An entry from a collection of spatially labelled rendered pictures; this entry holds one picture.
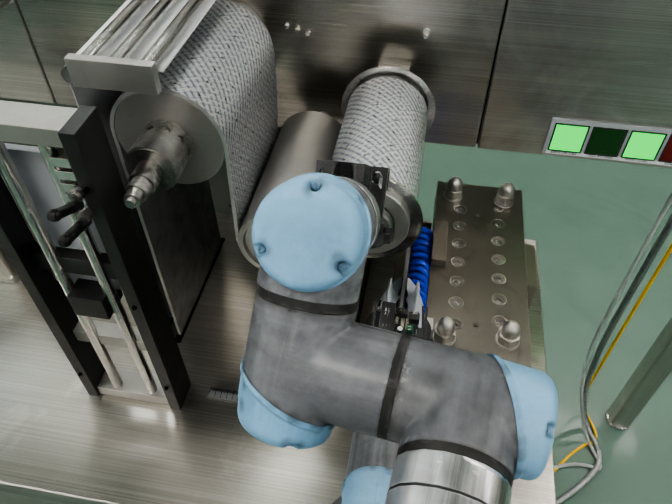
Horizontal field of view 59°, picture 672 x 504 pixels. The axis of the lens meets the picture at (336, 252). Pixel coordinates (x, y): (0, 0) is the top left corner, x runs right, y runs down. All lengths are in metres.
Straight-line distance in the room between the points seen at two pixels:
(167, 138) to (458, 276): 0.53
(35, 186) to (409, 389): 0.52
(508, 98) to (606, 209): 1.89
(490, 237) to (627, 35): 0.38
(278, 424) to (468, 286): 0.62
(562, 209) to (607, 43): 1.85
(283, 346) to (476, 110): 0.72
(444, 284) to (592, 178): 2.10
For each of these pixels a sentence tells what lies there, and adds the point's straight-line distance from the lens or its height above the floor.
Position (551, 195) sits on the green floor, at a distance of 2.86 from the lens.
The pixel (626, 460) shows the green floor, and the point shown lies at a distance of 2.14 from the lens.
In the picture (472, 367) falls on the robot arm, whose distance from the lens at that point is 0.41.
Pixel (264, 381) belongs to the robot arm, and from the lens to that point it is 0.42.
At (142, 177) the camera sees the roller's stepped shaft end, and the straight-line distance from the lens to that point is 0.71.
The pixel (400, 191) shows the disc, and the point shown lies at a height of 1.30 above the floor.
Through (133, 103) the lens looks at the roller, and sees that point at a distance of 0.77.
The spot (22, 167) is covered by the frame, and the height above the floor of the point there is 1.36.
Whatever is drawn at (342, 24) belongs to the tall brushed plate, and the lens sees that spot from 0.99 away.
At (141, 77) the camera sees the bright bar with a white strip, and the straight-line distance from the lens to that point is 0.69.
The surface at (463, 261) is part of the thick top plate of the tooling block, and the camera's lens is 1.04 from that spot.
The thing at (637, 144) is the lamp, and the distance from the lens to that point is 1.11.
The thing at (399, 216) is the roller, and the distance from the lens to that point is 0.75.
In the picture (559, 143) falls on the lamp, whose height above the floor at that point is 1.17.
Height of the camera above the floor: 1.78
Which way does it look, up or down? 47 degrees down
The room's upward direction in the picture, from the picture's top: straight up
